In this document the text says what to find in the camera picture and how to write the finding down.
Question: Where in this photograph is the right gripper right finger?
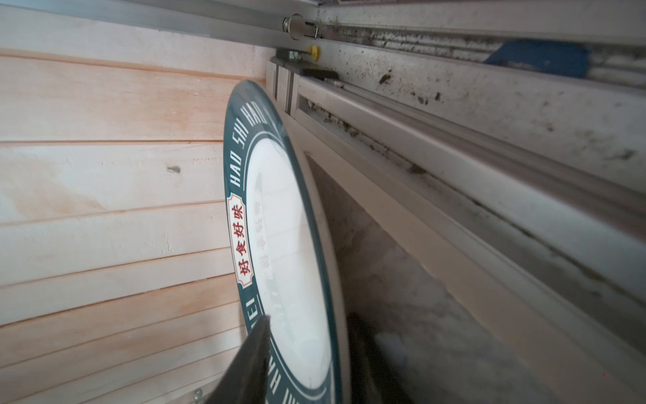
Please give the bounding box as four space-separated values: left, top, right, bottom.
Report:
347 313 413 403

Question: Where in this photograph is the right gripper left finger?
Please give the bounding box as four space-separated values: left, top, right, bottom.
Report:
205 315 271 404

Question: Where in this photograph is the white plate with lettered rim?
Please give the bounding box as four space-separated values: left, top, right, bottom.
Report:
223 81 352 403

